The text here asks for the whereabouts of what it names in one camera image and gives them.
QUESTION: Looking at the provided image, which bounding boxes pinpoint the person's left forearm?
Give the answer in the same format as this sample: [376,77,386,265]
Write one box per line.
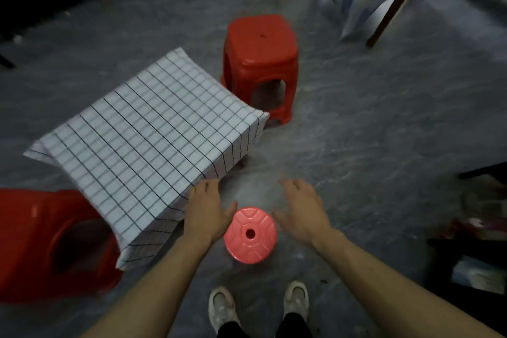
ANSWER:
[81,230,213,338]

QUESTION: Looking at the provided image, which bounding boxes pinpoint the black low cabinet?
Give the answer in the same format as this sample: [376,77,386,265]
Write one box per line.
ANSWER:
[426,237,507,336]

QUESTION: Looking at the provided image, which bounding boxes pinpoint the person's black trousers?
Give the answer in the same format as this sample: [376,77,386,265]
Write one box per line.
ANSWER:
[215,312,314,338]

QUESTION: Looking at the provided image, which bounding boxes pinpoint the person's right forearm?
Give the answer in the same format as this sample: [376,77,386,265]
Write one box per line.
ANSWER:
[315,229,504,338]

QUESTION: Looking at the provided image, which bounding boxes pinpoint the white crumpled item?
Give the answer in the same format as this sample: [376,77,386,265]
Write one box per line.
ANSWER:
[451,256,507,295]

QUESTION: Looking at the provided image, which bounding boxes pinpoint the pink red packets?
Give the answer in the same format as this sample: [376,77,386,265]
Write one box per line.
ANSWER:
[449,217,507,241]

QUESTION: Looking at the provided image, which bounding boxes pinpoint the person's white shoe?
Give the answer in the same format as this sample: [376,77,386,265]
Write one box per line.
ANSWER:
[283,280,311,323]
[208,286,240,334]

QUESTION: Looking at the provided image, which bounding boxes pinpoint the person's left hand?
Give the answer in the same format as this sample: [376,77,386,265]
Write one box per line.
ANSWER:
[183,179,238,247]

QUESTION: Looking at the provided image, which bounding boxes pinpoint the person's right hand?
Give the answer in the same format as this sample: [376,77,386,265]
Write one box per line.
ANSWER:
[272,178,333,251]

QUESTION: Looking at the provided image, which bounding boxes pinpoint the person's right white shoe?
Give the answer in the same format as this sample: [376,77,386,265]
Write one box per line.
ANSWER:
[283,280,311,323]

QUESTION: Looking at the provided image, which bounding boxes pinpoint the red plastic stool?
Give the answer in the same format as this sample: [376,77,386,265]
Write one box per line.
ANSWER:
[0,189,124,304]
[220,14,300,125]
[223,206,278,265]

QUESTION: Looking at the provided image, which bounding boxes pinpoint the person's left white shoe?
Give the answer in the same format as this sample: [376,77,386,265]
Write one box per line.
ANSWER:
[208,286,240,334]

